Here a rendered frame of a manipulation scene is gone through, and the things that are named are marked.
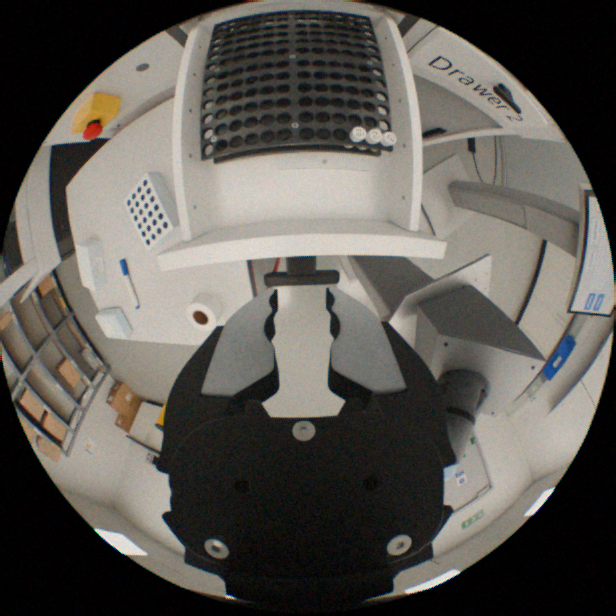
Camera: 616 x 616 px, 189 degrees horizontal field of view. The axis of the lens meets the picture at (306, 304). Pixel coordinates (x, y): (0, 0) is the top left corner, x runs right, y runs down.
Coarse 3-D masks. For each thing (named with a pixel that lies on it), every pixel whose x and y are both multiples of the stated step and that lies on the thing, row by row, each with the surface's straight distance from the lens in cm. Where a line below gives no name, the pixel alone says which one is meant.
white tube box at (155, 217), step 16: (144, 176) 39; (160, 176) 41; (144, 192) 39; (160, 192) 38; (128, 208) 43; (144, 208) 39; (160, 208) 36; (176, 208) 38; (144, 224) 39; (160, 224) 37; (176, 224) 36; (144, 240) 40; (160, 240) 38
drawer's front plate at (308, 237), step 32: (256, 224) 24; (288, 224) 21; (320, 224) 20; (352, 224) 21; (384, 224) 23; (160, 256) 20; (192, 256) 18; (224, 256) 16; (256, 256) 16; (416, 256) 18
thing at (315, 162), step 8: (280, 160) 23; (288, 160) 23; (296, 160) 23; (304, 160) 23; (312, 160) 23; (320, 160) 23; (328, 160) 23; (336, 160) 23; (344, 160) 23; (352, 160) 24; (360, 160) 24; (368, 160) 24; (280, 168) 23; (288, 168) 23; (296, 168) 23; (304, 168) 23; (312, 168) 24; (320, 168) 24; (328, 168) 24; (336, 168) 24; (344, 168) 23; (352, 168) 24; (360, 168) 24; (368, 168) 24
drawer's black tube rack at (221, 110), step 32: (224, 32) 30; (256, 32) 28; (288, 32) 27; (320, 32) 28; (352, 32) 28; (224, 64) 29; (256, 64) 24; (288, 64) 23; (320, 64) 27; (352, 64) 24; (224, 96) 22; (256, 96) 21; (288, 96) 20; (320, 96) 20; (352, 96) 21; (384, 96) 23; (224, 128) 23; (256, 128) 19; (224, 160) 22
